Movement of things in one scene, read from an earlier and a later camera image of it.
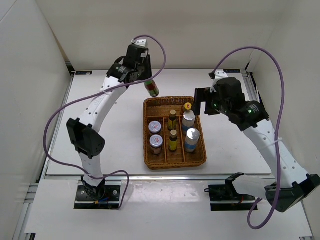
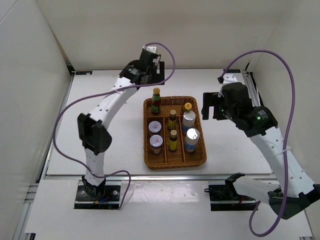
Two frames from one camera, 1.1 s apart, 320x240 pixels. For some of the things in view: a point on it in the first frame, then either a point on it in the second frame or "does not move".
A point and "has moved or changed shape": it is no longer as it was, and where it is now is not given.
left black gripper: x=146 y=61 to x=158 y=77
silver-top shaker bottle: x=192 y=136 does not move
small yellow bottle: x=172 y=122 does not move
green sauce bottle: x=152 y=88 has moved or changed shape
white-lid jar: x=156 y=141 does not move
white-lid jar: x=154 y=126 does not move
